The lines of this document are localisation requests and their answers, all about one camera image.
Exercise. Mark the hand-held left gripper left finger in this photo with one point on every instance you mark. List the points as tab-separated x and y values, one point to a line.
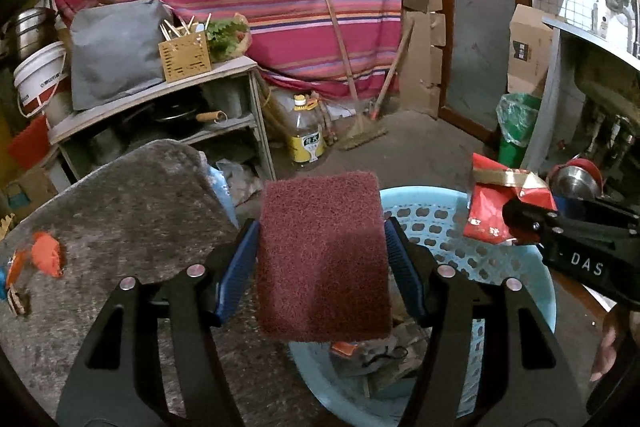
235	277

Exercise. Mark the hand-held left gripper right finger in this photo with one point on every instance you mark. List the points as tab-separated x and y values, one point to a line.
402	267

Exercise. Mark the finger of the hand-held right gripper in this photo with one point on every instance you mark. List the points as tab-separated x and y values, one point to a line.
525	217

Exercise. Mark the red paper packet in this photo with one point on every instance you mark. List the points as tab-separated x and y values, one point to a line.
487	207

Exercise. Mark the light blue plastic basket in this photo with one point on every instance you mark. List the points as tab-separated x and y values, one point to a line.
430	202

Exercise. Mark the maroon scouring pad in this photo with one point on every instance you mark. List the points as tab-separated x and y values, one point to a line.
320	257

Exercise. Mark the grey paper piece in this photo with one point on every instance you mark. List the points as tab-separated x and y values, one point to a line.
395	352

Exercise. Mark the person's right hand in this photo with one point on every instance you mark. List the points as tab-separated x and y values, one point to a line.
606	347

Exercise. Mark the metal bowl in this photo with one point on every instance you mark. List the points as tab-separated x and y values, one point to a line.
575	182

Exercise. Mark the green bin with bag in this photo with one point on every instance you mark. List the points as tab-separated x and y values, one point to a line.
517	127

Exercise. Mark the cooking oil bottle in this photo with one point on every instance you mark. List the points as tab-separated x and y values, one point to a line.
305	142

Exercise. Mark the metal sink counter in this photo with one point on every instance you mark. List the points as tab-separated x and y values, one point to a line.
600	72

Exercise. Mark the tall cardboard box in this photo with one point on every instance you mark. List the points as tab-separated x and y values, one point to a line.
530	52

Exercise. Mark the orange crumpled wrapper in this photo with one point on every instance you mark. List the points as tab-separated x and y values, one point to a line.
47	254

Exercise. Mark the wooden stick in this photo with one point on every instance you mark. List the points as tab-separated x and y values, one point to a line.
395	62

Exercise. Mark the low wooden shelf table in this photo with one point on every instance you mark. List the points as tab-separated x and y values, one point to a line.
225	68

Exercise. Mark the grey metal door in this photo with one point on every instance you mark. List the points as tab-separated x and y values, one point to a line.
480	7

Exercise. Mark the red orange small packet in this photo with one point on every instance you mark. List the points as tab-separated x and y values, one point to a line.
15	269

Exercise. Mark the wooden chopstick holder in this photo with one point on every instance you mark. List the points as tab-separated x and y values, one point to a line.
185	59

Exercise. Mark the brown cardboard box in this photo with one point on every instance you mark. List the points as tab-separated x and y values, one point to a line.
27	192

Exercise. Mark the bag of green vegetables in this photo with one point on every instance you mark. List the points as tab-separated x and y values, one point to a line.
227	39

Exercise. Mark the red plastic basin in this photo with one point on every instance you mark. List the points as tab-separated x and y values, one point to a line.
30	142

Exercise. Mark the grey fabric cover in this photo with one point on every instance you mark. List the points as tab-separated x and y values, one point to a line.
115	52

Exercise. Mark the bundle of wooden chopsticks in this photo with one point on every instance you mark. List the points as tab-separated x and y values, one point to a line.
182	26

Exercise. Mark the white bucket red label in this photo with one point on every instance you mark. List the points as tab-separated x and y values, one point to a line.
37	77

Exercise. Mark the metal stock pot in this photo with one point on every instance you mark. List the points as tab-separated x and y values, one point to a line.
27	32

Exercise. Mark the cardboard wall pieces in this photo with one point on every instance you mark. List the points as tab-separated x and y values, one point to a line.
420	32

